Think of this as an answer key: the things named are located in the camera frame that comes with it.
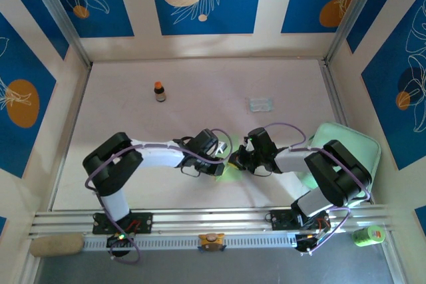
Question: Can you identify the light green paper sheet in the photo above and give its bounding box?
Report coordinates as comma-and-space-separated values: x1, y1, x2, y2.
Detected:
214, 134, 249, 185

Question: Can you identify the clear plastic packet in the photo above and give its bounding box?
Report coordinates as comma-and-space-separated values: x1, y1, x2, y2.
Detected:
245, 96, 274, 114

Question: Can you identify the brown bottle with orange cap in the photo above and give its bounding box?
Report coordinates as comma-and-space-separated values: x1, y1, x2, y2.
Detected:
153, 80, 167, 103

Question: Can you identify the mint green zip pouch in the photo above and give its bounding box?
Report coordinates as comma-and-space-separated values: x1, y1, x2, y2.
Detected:
299, 122, 383, 208

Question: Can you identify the green tape roll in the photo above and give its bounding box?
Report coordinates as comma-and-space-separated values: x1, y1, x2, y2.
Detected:
351, 225, 387, 247

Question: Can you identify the beige sponge block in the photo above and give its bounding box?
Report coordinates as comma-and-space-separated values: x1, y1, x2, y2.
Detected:
29, 233, 85, 258

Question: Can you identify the aluminium mounting rail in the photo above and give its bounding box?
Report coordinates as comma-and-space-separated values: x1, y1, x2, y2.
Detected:
28, 203, 397, 240

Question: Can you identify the white slotted cable duct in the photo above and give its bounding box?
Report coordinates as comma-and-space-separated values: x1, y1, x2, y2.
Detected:
81, 233, 300, 252

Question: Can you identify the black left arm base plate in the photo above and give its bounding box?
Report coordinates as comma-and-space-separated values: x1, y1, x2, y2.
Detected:
92, 212, 154, 235

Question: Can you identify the aluminium frame post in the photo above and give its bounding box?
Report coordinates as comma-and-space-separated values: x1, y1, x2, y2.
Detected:
25, 0, 93, 67
324, 0, 390, 65

